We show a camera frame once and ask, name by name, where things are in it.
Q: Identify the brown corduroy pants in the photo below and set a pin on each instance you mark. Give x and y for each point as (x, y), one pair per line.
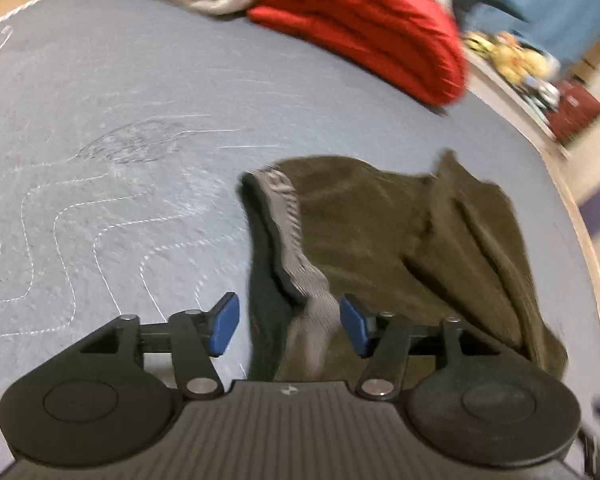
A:
(427, 246)

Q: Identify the yellow plush toy pile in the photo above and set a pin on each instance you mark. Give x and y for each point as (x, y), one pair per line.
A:
(526, 69)

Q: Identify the folded red quilt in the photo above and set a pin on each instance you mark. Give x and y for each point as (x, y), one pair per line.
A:
(413, 44)

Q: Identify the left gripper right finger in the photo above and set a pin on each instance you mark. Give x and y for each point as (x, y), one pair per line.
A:
(386, 341)

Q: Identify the purple wall paper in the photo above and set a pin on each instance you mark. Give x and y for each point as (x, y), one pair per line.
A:
(590, 212)

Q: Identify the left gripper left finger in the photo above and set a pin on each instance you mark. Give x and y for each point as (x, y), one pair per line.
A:
(192, 338)

